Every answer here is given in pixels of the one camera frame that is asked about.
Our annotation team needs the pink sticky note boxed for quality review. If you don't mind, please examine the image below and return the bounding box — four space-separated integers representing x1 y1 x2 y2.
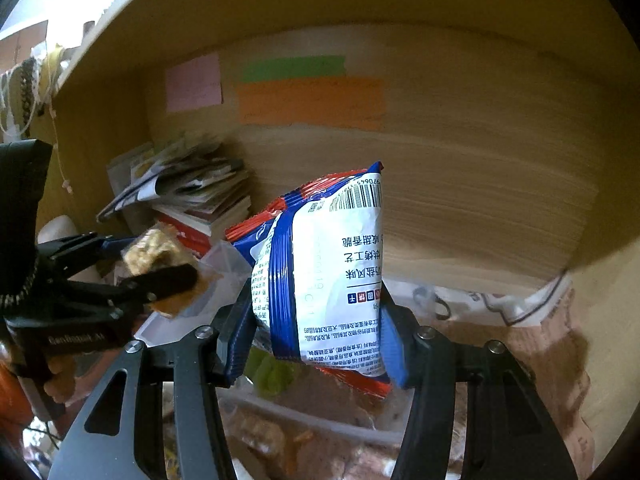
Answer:
165 53 222 114

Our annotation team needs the hanging bead string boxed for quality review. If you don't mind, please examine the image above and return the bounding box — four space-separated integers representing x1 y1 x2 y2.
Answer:
46 98 74 196

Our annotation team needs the person left hand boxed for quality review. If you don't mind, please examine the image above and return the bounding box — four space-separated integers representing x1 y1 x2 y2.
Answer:
43 356 77 404

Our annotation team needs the orange sticky note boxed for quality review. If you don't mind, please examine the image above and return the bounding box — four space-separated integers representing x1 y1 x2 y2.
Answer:
236 76 386 131

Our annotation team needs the green sticky note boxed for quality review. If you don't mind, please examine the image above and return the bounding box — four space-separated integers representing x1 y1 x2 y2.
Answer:
241 55 346 82

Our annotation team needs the blue white red snack bag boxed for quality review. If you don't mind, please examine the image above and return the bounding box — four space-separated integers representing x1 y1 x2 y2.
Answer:
224 162 390 398

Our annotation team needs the clear plastic storage box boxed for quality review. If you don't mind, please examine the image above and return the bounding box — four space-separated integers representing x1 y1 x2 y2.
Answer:
136 242 413 479

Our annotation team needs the brown nut brittle pack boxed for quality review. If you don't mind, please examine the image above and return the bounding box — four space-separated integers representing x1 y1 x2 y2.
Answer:
122 223 221 318

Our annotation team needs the green jelly cup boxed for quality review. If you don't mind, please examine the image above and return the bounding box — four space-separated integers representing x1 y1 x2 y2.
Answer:
244 347 300 398

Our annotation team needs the stack of books and papers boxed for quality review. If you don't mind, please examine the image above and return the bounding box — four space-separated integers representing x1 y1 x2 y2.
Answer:
96 134 252 257

